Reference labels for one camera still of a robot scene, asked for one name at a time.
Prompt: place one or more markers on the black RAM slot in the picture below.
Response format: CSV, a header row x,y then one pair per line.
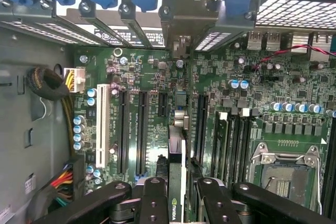
x,y
326,176

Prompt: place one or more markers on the long black expansion slot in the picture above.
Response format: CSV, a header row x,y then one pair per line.
x,y
123,134
201,129
143,134

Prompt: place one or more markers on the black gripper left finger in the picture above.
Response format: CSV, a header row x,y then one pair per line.
x,y
153,203

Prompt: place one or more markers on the CPU socket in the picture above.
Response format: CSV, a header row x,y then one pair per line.
x,y
288,182

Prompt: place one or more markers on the black PC case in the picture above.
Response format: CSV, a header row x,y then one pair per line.
x,y
15,116

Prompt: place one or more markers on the white expansion slot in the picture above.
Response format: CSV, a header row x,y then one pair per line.
x,y
102,129

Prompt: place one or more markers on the green motherboard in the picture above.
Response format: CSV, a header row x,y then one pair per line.
x,y
223,77

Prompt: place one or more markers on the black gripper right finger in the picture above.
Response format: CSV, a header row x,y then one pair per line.
x,y
215,203

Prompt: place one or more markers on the short black expansion slot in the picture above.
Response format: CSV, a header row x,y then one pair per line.
x,y
162,104

